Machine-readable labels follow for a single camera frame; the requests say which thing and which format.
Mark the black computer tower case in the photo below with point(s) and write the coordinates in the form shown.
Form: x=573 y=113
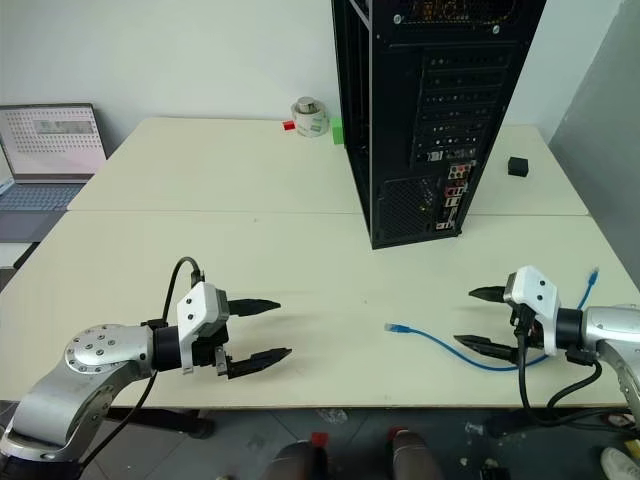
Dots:
x=400 y=150

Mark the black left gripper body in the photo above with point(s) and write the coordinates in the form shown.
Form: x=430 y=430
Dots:
x=207 y=350

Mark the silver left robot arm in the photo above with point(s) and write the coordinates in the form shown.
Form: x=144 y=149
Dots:
x=100 y=350

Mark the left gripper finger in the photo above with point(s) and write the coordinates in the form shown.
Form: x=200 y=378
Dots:
x=255 y=305
x=260 y=359

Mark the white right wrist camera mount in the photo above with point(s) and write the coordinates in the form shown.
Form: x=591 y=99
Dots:
x=535 y=292

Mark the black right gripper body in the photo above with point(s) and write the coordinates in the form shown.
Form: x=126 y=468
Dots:
x=527 y=327

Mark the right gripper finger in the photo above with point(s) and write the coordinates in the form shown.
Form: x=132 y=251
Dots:
x=485 y=346
x=487 y=293

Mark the white tape roll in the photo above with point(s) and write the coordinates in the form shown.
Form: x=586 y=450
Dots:
x=310 y=126

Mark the open grey laptop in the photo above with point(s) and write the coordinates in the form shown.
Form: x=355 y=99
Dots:
x=50 y=135

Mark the grey partition panel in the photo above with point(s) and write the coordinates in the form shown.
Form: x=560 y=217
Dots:
x=600 y=125

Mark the white shoe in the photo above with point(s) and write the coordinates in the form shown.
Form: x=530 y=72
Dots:
x=620 y=465

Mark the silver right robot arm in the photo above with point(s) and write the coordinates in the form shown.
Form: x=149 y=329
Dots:
x=607 y=325

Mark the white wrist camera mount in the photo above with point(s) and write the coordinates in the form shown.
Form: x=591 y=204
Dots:
x=535 y=292
x=197 y=305

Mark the green block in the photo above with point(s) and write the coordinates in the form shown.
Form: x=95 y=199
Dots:
x=338 y=131

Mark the small red block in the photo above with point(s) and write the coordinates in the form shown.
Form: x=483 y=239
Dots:
x=288 y=125

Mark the black table foot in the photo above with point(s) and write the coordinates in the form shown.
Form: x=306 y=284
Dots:
x=165 y=422

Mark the dark rounded shape red top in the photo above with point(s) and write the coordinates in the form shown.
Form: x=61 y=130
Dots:
x=412 y=457
x=300 y=462

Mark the small round metal weight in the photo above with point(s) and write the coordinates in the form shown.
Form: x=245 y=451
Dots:
x=307 y=106

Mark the small black cube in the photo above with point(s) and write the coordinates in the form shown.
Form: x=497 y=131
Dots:
x=518 y=166

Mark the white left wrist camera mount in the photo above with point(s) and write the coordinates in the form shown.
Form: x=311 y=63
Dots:
x=197 y=305

